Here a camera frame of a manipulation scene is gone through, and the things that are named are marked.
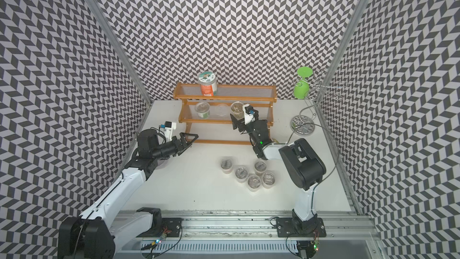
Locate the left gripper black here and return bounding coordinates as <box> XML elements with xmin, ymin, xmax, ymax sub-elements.
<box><xmin>152</xmin><ymin>132</ymin><xmax>199</xmax><ymax>160</ymax></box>

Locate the green label seed cup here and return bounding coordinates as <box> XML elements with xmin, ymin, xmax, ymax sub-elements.
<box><xmin>195</xmin><ymin>102</ymin><xmax>210</xmax><ymax>119</ymax></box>

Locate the seed cup red label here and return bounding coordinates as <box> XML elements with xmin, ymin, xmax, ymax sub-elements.
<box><xmin>220</xmin><ymin>157</ymin><xmax>234</xmax><ymax>174</ymax></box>

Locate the tall seed jar orange label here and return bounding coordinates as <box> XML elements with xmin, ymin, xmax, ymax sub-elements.
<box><xmin>198</xmin><ymin>71</ymin><xmax>218</xmax><ymax>97</ymax></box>

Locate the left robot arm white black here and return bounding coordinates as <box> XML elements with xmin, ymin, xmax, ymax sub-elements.
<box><xmin>57</xmin><ymin>128</ymin><xmax>199</xmax><ymax>259</ymax></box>

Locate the clear plastic lid on shelf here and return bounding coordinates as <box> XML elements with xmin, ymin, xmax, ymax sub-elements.
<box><xmin>214</xmin><ymin>104</ymin><xmax>231</xmax><ymax>117</ymax></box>

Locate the wooden two-tier shelf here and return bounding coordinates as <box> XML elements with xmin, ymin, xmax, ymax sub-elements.
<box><xmin>173</xmin><ymin>82</ymin><xmax>277</xmax><ymax>133</ymax></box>

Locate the lilac bowl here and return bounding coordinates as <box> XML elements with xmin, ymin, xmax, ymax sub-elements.
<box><xmin>157</xmin><ymin>159</ymin><xmax>169</xmax><ymax>169</ymax></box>

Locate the green plastic wine glass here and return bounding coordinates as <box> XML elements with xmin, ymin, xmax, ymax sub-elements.
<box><xmin>293</xmin><ymin>67</ymin><xmax>313</xmax><ymax>100</ymax></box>

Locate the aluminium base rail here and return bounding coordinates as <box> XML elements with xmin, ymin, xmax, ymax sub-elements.
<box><xmin>116</xmin><ymin>211</ymin><xmax>388</xmax><ymax>259</ymax></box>

